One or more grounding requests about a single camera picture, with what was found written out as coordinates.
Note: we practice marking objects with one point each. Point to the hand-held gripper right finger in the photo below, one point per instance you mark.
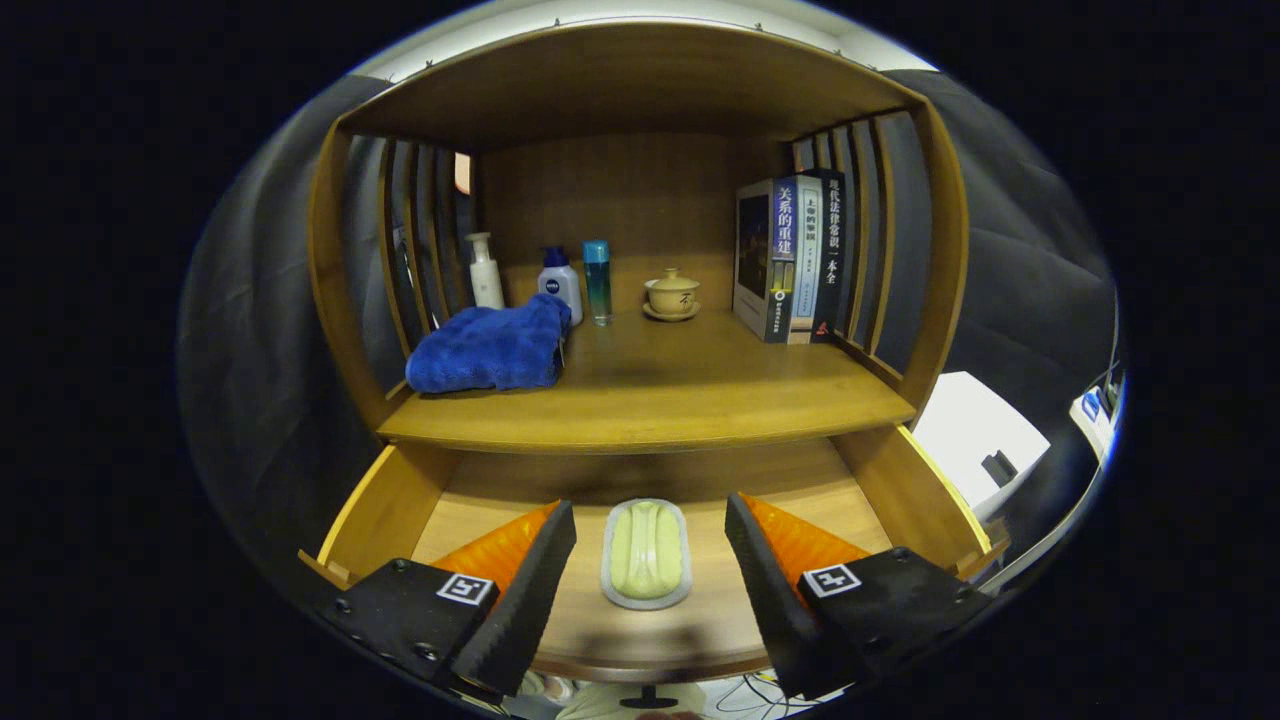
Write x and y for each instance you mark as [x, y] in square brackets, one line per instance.
[775, 600]

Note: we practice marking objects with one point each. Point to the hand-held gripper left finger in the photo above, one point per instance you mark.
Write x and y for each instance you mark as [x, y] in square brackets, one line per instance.
[520, 600]

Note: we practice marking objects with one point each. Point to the wooden drawer with black knob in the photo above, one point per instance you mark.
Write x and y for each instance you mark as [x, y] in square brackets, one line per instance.
[710, 600]

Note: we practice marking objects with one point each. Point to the pale green soap bar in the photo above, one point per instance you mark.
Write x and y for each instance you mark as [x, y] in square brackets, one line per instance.
[645, 550]

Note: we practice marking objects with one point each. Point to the wooden cabinet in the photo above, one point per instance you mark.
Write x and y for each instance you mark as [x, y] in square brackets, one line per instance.
[620, 190]

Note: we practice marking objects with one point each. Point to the blue towel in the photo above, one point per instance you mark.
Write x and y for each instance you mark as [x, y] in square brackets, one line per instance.
[480, 350]

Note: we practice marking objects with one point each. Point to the small black object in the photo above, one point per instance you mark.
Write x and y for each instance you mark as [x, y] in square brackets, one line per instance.
[1000, 468]

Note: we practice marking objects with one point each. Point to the white box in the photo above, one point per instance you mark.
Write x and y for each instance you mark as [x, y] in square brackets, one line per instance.
[965, 420]

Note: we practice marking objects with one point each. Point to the white pump bottle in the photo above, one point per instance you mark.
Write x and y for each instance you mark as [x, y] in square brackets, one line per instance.
[487, 285]

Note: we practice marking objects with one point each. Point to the white bottle with blue cap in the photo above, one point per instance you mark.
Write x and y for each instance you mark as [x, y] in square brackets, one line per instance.
[562, 285]

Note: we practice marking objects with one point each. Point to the beige lidded tea cup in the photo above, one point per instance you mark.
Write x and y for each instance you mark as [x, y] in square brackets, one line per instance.
[671, 295]

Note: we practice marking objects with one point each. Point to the teal bottle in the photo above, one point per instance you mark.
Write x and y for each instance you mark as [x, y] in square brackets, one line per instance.
[598, 285]

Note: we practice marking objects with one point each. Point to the light blue book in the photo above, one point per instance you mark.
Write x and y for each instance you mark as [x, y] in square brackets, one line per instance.
[805, 270]

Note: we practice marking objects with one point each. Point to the dark blue book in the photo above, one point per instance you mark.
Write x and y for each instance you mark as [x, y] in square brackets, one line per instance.
[755, 250]

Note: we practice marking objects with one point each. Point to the black book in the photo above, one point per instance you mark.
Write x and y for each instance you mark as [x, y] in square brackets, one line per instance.
[832, 250]

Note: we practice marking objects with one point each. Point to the white side desk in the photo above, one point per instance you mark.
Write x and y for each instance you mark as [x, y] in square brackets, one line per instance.
[1088, 420]

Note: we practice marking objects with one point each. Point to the black backdrop cloth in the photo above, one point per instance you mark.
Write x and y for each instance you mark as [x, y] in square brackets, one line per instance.
[1030, 300]

